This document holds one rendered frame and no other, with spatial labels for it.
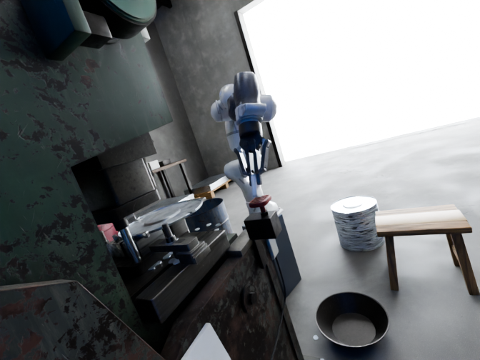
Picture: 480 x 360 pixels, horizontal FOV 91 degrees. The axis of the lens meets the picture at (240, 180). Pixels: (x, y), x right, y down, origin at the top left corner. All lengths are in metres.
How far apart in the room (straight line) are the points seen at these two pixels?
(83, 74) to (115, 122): 0.10
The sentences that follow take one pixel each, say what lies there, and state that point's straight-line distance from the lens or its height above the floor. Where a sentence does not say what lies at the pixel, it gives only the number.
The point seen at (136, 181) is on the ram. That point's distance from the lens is 0.73.
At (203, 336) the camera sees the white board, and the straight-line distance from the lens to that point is 0.62.
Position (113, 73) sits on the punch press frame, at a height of 1.18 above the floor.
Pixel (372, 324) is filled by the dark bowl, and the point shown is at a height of 0.00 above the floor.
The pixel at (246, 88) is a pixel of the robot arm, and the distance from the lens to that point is 0.80.
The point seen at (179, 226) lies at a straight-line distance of 0.85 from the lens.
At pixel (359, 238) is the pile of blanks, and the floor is 0.10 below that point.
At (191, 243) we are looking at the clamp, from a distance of 0.62.
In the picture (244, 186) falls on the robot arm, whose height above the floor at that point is 0.69.
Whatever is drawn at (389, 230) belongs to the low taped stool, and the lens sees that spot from 1.33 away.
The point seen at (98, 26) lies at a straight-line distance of 0.55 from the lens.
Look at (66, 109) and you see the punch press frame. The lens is 0.56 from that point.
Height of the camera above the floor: 0.97
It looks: 10 degrees down
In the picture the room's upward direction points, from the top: 18 degrees counter-clockwise
